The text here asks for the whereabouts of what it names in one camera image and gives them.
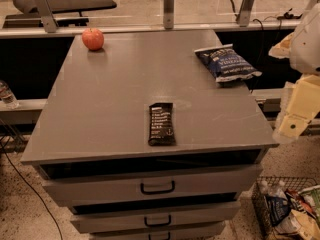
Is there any black rxbar chocolate bar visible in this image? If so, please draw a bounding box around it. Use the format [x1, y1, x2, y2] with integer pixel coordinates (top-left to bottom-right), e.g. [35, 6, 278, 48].
[148, 103, 176, 146]

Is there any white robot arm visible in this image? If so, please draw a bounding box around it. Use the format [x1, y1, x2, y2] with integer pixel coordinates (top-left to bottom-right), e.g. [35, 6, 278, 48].
[269, 3, 320, 144]

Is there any red apple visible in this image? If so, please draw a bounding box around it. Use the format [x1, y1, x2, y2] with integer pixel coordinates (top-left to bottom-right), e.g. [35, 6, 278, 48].
[82, 28, 104, 51]

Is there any blue chip bag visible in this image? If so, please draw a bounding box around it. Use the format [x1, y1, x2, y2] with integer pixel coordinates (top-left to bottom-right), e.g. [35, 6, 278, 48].
[195, 44, 262, 83]

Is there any green snack bag in basket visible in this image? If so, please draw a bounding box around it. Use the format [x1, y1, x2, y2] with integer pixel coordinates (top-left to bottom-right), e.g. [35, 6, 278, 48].
[299, 185, 320, 225]

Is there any red snack bag in basket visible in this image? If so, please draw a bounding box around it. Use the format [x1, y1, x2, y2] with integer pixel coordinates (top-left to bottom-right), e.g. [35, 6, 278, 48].
[285, 189, 316, 218]

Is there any plastic bottle in basket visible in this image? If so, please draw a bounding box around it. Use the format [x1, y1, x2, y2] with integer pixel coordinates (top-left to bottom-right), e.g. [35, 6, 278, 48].
[259, 180, 286, 199]

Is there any blue snack bag in basket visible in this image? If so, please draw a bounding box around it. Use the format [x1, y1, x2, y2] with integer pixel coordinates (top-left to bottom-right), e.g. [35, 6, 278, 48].
[266, 196, 291, 226]

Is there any tan snack bag in basket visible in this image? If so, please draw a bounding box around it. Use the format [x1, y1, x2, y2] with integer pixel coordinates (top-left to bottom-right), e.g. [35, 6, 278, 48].
[275, 210, 320, 240]

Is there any grey drawer cabinet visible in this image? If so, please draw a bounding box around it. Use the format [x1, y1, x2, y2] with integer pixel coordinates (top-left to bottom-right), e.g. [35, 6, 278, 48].
[22, 30, 274, 240]

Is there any clear plastic water bottle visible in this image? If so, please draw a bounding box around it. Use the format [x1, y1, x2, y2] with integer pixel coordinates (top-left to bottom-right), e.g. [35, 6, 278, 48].
[0, 80, 19, 109]

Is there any right metal bracket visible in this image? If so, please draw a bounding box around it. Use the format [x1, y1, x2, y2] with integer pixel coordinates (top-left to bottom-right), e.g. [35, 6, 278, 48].
[236, 0, 255, 27]

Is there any metal bracket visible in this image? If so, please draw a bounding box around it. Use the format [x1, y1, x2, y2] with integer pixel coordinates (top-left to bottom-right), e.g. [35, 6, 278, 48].
[163, 0, 174, 29]
[34, 0, 58, 33]
[236, 0, 255, 27]

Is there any wire basket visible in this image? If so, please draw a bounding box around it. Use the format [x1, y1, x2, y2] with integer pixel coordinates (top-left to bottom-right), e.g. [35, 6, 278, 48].
[252, 177, 320, 240]

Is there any middle metal bracket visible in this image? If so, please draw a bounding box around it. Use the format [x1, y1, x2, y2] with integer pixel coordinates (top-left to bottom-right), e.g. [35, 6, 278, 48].
[163, 0, 174, 29]

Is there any middle drawer black handle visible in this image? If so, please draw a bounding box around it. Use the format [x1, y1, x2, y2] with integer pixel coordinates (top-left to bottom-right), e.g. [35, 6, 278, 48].
[144, 215, 172, 228]

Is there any drawer black handle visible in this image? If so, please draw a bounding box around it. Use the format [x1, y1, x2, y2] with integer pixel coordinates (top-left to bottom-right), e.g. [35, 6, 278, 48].
[144, 215, 172, 228]
[140, 181, 175, 195]
[148, 232, 171, 240]

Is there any top drawer black handle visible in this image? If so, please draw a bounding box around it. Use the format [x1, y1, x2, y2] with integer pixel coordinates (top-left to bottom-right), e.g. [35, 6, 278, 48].
[140, 181, 175, 195]

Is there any bottom drawer black handle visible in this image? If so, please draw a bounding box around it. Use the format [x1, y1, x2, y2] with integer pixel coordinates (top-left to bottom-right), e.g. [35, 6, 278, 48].
[148, 232, 171, 240]

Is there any left metal bracket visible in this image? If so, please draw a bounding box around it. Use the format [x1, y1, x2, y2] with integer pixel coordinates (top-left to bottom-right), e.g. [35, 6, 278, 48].
[34, 0, 58, 33]

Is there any black floor cable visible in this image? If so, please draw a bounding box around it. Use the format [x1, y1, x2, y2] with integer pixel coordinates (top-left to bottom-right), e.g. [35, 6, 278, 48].
[0, 140, 64, 240]

